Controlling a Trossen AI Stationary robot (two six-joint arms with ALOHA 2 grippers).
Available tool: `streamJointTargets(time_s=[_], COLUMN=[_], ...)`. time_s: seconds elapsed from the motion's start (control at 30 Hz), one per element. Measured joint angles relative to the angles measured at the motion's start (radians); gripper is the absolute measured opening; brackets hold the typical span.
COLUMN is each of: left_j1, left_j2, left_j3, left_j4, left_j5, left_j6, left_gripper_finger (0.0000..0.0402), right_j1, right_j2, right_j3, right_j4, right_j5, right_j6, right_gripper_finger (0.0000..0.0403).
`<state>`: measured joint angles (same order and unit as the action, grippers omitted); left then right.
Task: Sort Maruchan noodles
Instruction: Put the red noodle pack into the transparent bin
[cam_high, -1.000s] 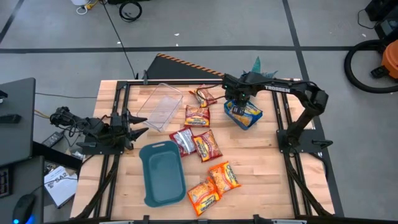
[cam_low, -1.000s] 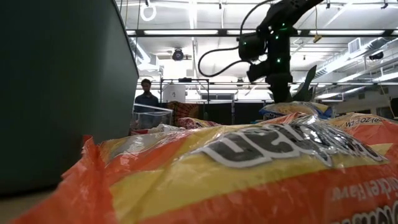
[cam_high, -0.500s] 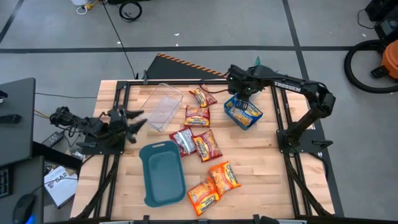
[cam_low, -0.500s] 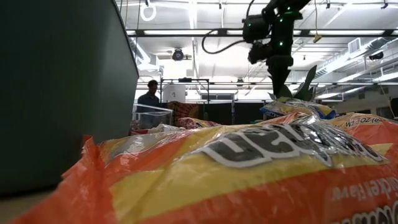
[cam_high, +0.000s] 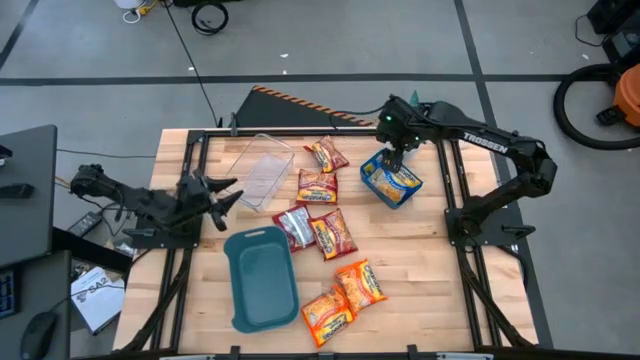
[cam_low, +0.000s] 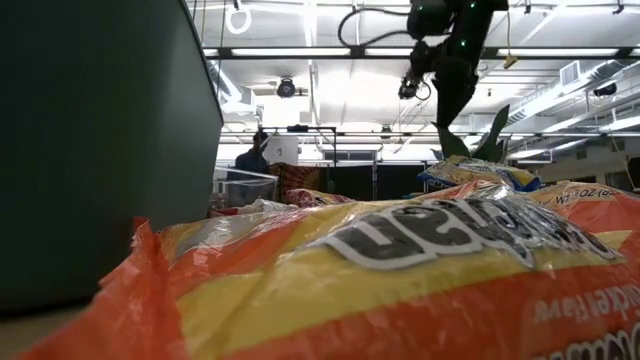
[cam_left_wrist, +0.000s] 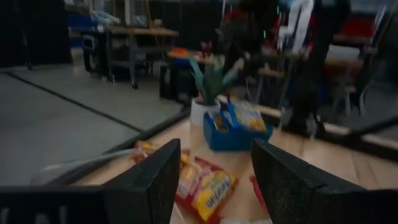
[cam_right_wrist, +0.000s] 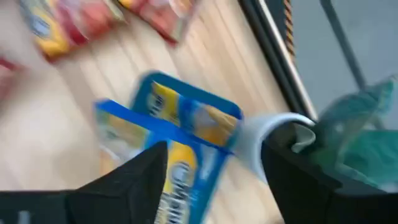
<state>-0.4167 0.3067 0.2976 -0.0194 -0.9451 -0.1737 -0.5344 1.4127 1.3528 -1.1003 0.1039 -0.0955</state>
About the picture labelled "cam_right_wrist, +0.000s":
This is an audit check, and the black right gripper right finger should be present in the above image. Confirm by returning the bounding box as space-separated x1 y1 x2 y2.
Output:
260 139 343 224

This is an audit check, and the blue yellow noodle packet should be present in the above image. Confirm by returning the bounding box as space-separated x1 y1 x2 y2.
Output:
94 98 231 224
129 70 244 151

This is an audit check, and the green plant with white pot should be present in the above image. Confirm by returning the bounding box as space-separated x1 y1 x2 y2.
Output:
234 76 398 192

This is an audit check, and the grey metal pole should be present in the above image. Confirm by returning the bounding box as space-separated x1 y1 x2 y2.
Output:
319 0 368 91

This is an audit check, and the red Maruchan noodle packet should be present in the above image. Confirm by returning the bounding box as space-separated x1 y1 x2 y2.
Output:
117 0 200 45

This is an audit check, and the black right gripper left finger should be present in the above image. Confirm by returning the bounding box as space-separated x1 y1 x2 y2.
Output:
66 141 169 224

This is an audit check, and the orange Maruchan noodle packet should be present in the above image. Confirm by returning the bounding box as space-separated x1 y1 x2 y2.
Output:
19 0 127 62

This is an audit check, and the braided orange black cable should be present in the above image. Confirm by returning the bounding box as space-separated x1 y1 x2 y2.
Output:
282 0 295 57

